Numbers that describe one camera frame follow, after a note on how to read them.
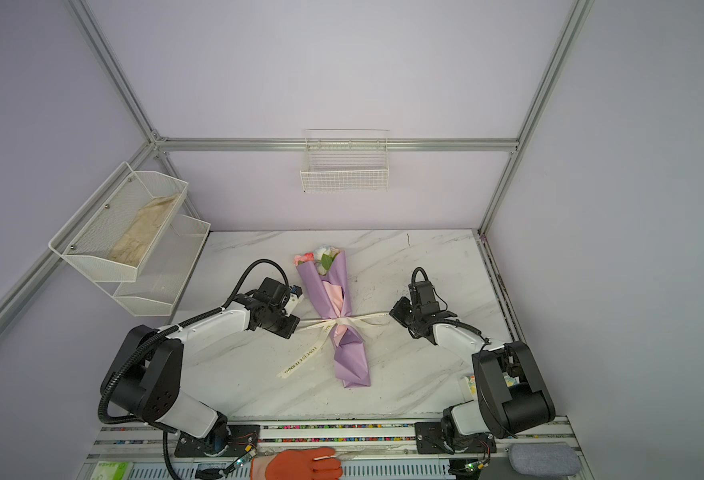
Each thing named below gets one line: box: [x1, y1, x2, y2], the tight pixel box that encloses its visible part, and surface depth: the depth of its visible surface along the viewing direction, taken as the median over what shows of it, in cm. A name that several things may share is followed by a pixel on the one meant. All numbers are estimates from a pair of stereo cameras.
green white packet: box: [90, 461, 134, 480], surface depth 69 cm
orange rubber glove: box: [251, 448, 343, 480], surface depth 71 cm
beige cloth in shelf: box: [109, 193, 179, 267], surface depth 81 cm
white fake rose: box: [314, 245, 340, 276], surface depth 105 cm
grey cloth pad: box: [508, 443, 582, 478], surface depth 70 cm
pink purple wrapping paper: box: [296, 250, 371, 388], surface depth 93 cm
